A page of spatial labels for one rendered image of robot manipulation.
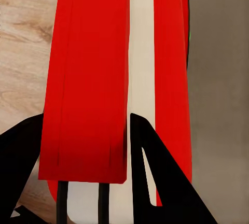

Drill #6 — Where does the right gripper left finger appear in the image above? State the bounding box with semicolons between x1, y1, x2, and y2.
0;113;44;224

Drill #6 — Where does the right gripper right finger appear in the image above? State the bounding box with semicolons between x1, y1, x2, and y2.
130;113;217;224

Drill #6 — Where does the radio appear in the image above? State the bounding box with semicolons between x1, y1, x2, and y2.
38;0;192;224

